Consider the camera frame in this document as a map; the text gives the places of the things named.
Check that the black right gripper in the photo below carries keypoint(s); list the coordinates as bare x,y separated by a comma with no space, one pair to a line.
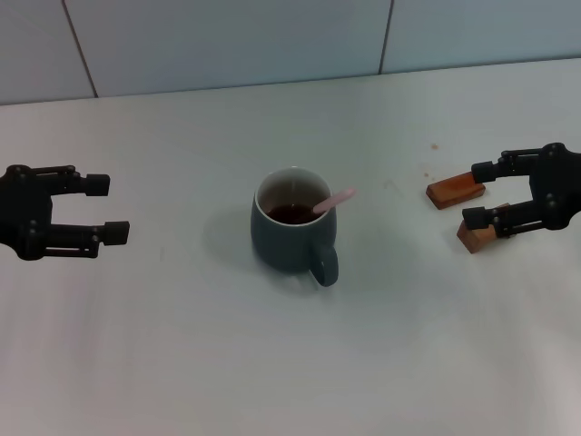
560,186

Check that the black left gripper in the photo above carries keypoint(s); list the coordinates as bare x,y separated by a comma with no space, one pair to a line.
25,213

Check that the grey ceramic coffee cup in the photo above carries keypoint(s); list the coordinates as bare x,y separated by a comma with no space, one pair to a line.
281,245

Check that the dark reddish wooden block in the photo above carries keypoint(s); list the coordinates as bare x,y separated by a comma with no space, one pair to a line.
449,191

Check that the light brown wooden block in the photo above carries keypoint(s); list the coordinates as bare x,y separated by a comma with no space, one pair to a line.
476,238

